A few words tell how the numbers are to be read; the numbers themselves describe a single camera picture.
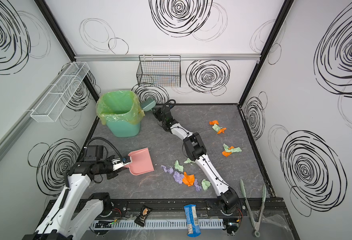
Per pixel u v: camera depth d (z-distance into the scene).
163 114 0.89
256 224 0.68
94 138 0.63
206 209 0.74
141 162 0.84
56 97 0.76
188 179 0.82
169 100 0.92
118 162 0.66
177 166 0.87
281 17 0.75
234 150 0.94
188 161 0.89
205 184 0.80
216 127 1.05
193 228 0.68
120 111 1.03
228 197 0.65
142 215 0.71
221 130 1.02
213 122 1.09
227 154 0.92
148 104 1.13
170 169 0.85
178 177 0.83
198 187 0.79
